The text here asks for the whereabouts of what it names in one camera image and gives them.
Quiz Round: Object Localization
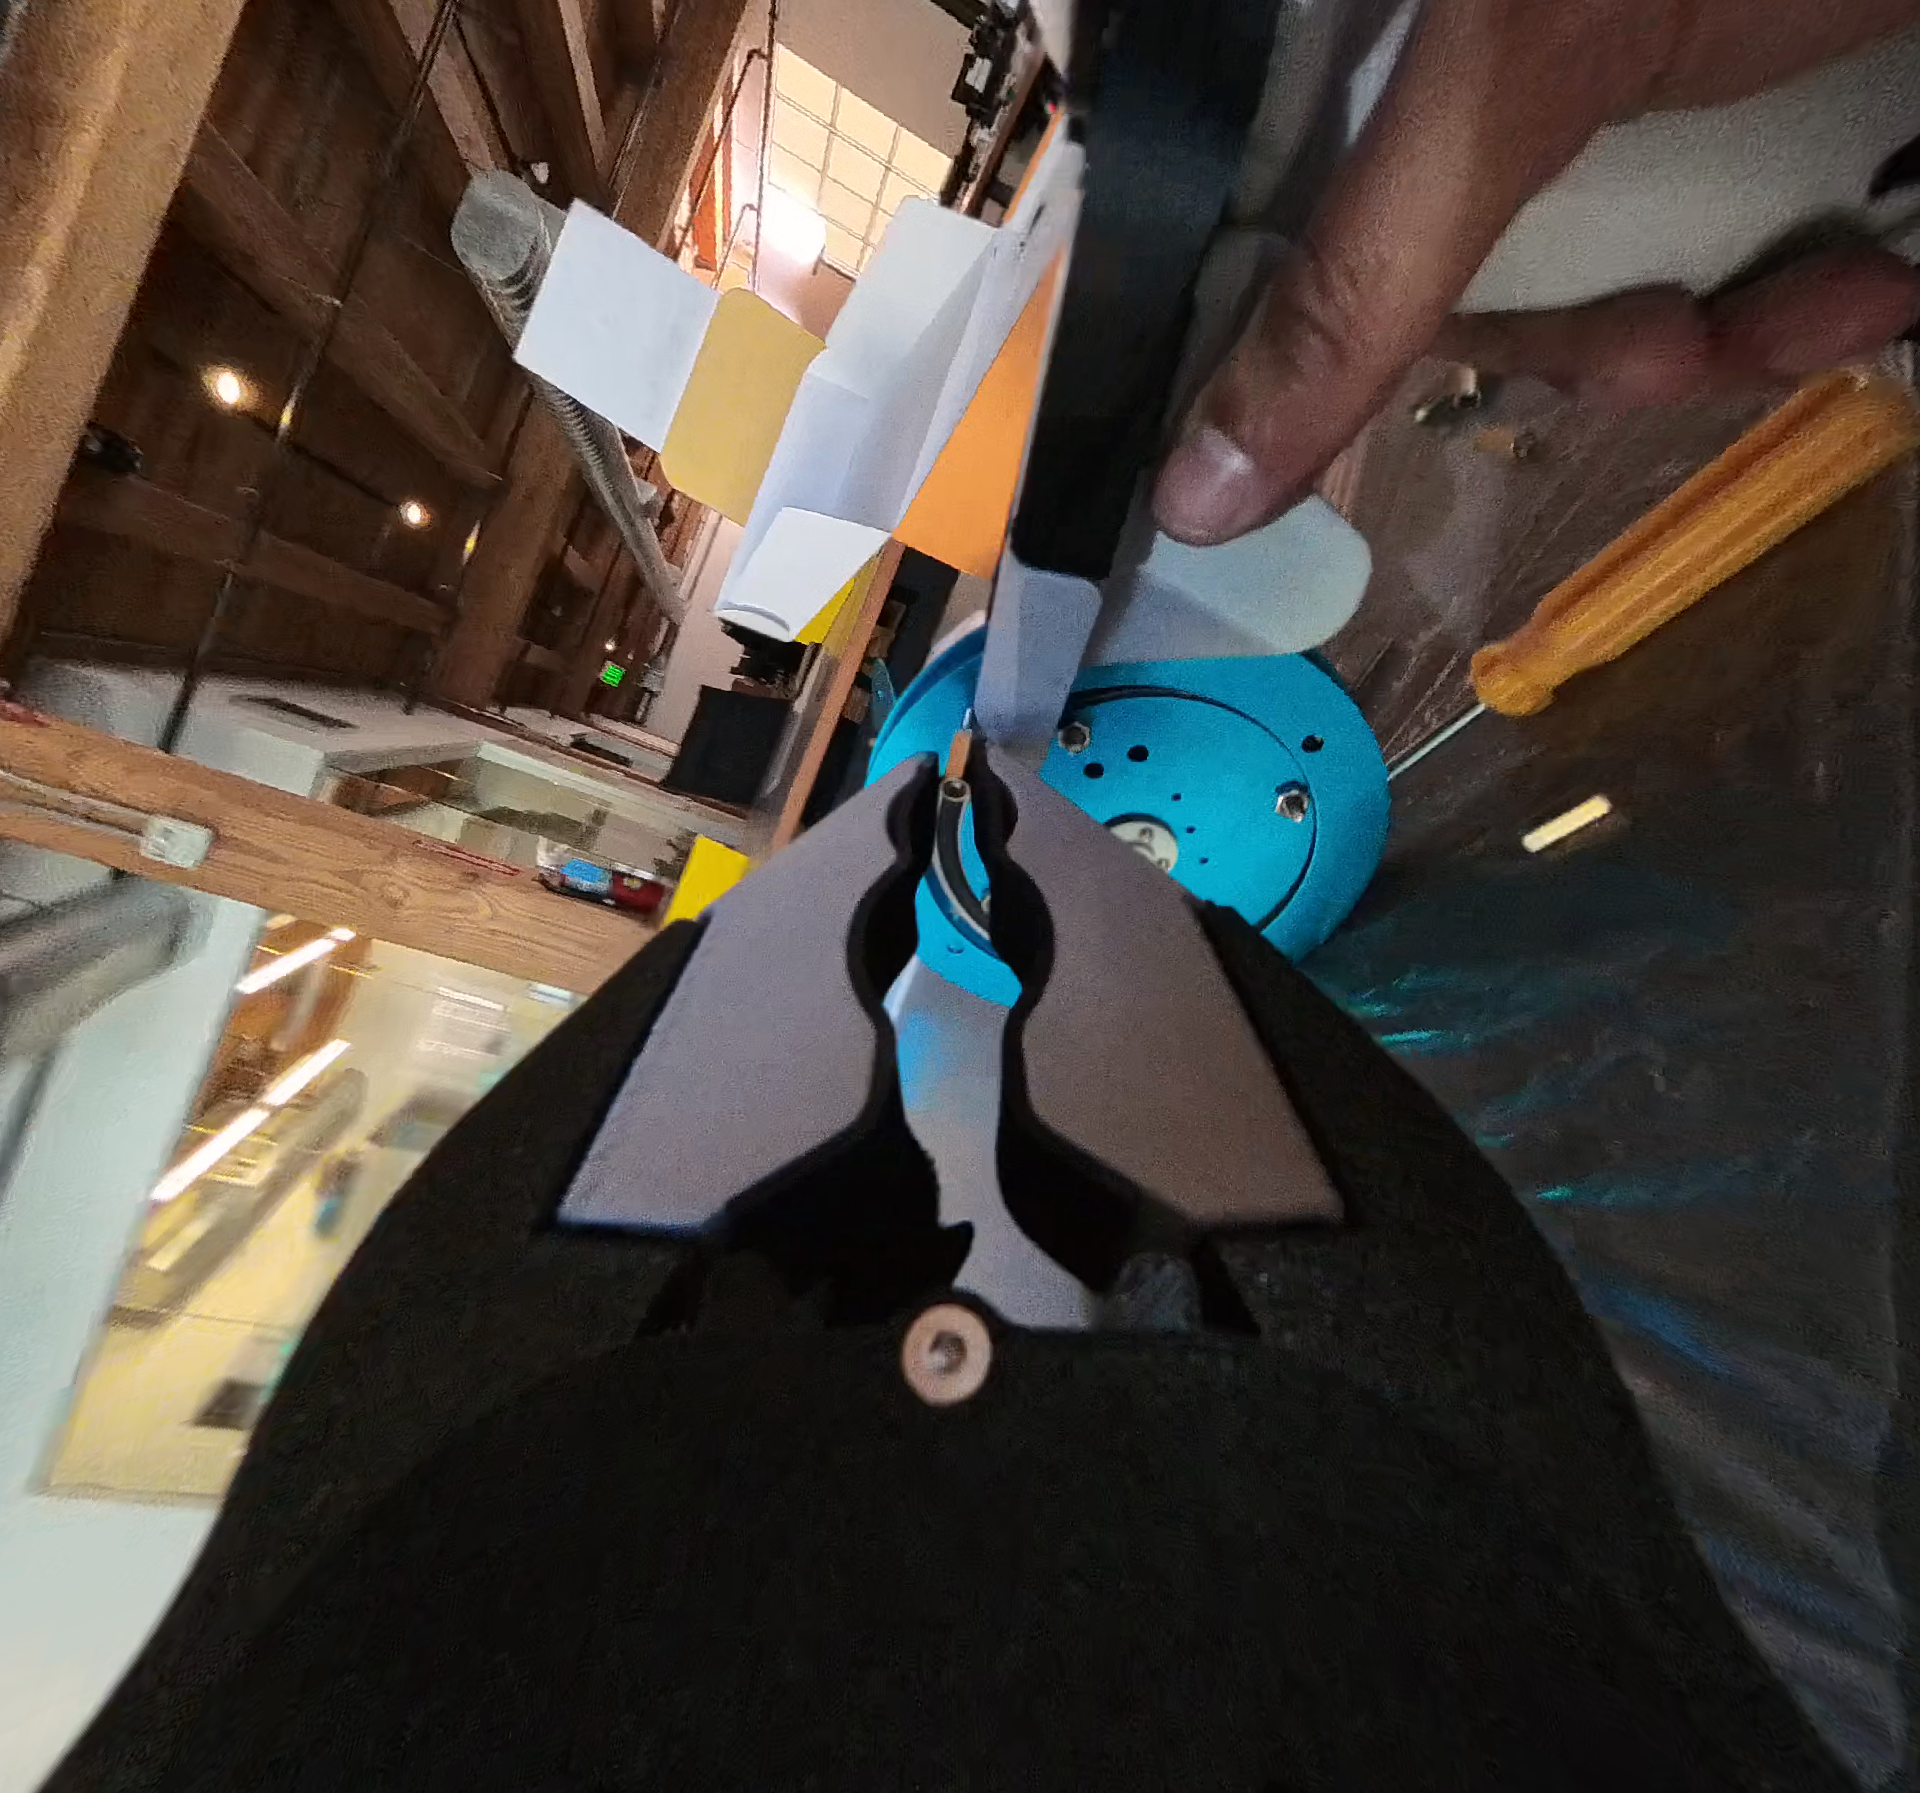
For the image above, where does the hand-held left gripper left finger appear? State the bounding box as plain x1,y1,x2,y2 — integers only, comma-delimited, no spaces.
559,755,969,1322

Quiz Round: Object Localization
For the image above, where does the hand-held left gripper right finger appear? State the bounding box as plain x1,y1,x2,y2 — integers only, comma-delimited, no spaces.
982,755,1345,1294

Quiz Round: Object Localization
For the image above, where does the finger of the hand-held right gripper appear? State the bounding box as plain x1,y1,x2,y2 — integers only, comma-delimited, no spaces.
974,555,1107,753

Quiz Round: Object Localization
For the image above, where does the blue round turntable base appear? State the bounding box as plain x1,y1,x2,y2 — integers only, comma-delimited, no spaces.
866,623,1394,1007

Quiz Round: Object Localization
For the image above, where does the wood-edged desk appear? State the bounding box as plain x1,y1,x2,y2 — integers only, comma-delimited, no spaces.
772,540,907,849

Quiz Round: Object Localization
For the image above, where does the grey desk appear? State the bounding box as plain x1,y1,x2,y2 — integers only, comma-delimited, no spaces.
885,322,1920,1793

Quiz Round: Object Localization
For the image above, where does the person's right hand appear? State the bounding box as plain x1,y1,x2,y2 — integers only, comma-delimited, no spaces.
1156,0,1920,542

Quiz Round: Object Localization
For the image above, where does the yellow tray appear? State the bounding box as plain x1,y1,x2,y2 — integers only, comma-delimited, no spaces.
661,833,749,925

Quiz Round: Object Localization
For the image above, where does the orange and white cardboard box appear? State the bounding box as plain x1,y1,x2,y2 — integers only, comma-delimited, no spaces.
717,120,1084,640

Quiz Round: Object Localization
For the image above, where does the yellow box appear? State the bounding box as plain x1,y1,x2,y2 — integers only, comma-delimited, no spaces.
796,555,888,646

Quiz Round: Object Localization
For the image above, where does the black equipment case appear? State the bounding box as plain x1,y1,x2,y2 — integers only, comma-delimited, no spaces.
667,683,790,804

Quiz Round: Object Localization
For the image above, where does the small grid window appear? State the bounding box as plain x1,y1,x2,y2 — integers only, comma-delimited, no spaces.
765,46,963,280

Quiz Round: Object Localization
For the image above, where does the yellow upright panel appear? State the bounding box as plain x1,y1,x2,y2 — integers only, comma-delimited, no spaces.
518,204,826,528

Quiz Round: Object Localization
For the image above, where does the yellow tool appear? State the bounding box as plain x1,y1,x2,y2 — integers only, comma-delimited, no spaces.
1386,367,1920,777

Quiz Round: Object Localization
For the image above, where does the silver ceiling duct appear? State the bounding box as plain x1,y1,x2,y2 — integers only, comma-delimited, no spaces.
451,171,693,625

